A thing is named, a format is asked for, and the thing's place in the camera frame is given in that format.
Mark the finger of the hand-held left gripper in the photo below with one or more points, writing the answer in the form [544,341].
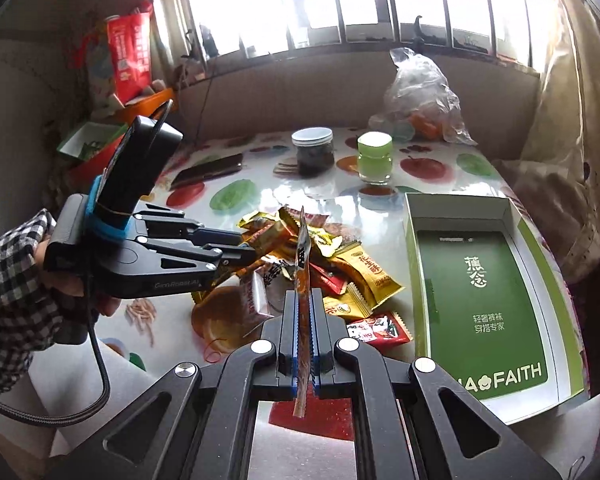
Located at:
[215,235]
[230,257]

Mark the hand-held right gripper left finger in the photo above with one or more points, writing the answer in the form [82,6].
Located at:
[292,345]

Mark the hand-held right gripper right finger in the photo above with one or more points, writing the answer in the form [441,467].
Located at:
[316,345]

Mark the thin orange snack packet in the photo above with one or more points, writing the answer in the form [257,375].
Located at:
[304,260]

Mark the pile of assorted snack packets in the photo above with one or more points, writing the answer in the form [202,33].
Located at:
[360,270]

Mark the green cardboard box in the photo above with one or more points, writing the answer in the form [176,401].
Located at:
[480,310]

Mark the person's left forearm checked sleeve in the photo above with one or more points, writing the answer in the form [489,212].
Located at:
[15,300]

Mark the person's left hand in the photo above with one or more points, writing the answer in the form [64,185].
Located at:
[107,305]

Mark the black smartphone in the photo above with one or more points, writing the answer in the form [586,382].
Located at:
[207,171]

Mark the fruit print tablecloth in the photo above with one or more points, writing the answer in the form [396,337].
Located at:
[280,195]

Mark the red box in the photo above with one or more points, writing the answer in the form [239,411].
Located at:
[97,167]

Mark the clear jar white lid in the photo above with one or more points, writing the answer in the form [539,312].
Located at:
[313,155]

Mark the orange box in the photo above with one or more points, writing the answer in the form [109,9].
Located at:
[150,105]

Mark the green glass jar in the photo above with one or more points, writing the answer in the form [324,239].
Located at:
[375,160]

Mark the red paper bag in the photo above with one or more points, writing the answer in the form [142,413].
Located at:
[130,55]

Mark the clear plastic bag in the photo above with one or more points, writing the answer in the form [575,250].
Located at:
[420,90]

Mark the window grille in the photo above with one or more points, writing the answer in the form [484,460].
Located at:
[340,5]

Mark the beige curtain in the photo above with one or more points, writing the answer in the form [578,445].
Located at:
[570,160]

